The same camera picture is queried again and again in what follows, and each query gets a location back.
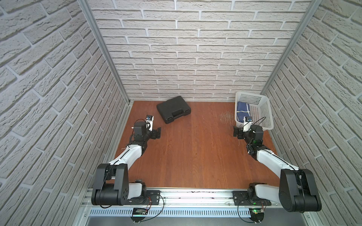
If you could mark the white perforated plastic basket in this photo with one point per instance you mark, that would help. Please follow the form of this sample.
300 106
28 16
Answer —
260 108

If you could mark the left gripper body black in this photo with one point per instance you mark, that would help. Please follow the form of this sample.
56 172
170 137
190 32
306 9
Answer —
154 133

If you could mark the black plastic tool case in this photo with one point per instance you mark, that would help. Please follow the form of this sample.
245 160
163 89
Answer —
173 109

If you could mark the aluminium frame rail front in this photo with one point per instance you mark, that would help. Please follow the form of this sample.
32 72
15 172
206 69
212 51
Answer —
218 197

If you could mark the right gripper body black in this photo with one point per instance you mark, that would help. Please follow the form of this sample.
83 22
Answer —
242 135

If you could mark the right controller board with cables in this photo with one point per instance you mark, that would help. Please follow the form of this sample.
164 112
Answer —
256 215

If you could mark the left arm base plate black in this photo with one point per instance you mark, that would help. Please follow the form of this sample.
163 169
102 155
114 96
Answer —
152 197

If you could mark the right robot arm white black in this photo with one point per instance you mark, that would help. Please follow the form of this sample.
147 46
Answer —
297 190

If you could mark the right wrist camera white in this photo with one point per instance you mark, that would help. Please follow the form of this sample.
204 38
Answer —
248 121

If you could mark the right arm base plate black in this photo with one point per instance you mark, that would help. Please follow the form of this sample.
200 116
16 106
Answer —
243 198

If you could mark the blue checked pillowcase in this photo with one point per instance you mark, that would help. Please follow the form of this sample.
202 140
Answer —
243 112

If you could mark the left controller board with cables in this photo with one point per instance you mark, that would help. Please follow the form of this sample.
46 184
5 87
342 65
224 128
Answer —
139 215

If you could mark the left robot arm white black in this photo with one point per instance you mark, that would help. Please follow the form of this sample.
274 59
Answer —
111 186

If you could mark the controller board with cables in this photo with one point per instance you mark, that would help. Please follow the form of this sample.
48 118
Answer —
139 215
256 215

